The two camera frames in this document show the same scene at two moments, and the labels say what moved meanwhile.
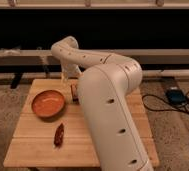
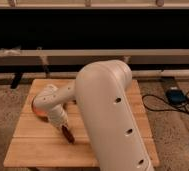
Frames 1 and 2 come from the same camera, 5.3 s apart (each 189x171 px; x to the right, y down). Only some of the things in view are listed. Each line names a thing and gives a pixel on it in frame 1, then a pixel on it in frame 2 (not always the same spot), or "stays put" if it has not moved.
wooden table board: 63,140 stays put
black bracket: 16,81 stays put
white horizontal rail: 142,56 stays put
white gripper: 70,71 -> 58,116
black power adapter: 176,96 stays put
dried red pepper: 59,136 -> 68,135
